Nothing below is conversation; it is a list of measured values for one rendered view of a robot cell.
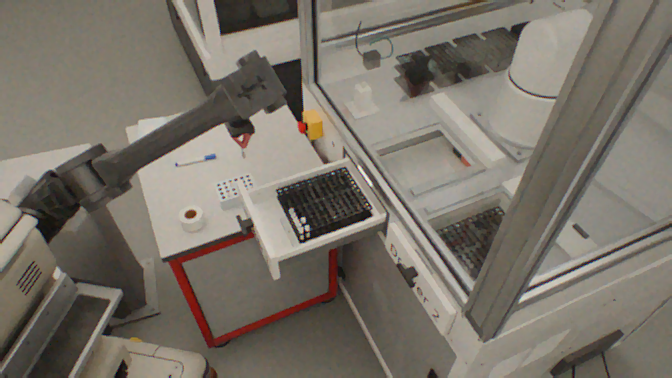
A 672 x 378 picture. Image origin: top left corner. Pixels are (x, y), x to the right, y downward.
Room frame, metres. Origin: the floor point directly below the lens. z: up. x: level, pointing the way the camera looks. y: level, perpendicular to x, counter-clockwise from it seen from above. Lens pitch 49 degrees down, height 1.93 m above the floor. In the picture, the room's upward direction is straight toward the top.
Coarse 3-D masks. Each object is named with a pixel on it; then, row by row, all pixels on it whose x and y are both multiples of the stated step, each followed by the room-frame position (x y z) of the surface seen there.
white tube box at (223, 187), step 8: (240, 176) 1.06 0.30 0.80; (248, 176) 1.06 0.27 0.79; (216, 184) 1.02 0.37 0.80; (224, 184) 1.03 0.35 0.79; (248, 184) 1.02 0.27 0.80; (216, 192) 0.99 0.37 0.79; (224, 192) 0.99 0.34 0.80; (232, 192) 0.99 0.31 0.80; (224, 200) 0.96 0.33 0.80; (232, 200) 0.97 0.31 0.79; (224, 208) 0.95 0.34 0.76
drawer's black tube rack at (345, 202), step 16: (336, 176) 0.99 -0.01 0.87; (352, 176) 0.96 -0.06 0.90; (288, 192) 0.92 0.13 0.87; (304, 192) 0.90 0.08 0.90; (320, 192) 0.90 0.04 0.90; (336, 192) 0.90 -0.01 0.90; (352, 192) 0.91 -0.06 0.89; (288, 208) 0.86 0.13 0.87; (304, 208) 0.86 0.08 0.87; (320, 208) 0.84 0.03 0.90; (336, 208) 0.84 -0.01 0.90; (352, 208) 0.84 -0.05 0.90; (368, 208) 0.84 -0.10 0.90; (304, 224) 0.79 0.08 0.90; (320, 224) 0.81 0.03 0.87; (336, 224) 0.81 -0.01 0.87; (304, 240) 0.76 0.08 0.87
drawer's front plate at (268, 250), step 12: (240, 180) 0.92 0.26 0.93; (240, 192) 0.88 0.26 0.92; (252, 204) 0.83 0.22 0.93; (252, 216) 0.79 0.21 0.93; (252, 228) 0.82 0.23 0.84; (264, 228) 0.75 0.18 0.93; (264, 240) 0.71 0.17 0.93; (264, 252) 0.72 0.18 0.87; (276, 264) 0.66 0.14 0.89; (276, 276) 0.66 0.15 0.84
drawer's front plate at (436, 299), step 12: (396, 228) 0.75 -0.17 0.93; (396, 240) 0.73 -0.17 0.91; (408, 252) 0.68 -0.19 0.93; (408, 264) 0.67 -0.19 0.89; (420, 264) 0.64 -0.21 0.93; (420, 276) 0.62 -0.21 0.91; (420, 288) 0.61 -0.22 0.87; (432, 288) 0.58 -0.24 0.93; (420, 300) 0.60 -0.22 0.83; (432, 300) 0.56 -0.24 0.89; (444, 300) 0.54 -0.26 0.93; (432, 312) 0.55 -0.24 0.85; (444, 312) 0.52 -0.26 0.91; (456, 312) 0.52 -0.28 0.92; (444, 324) 0.51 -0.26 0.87
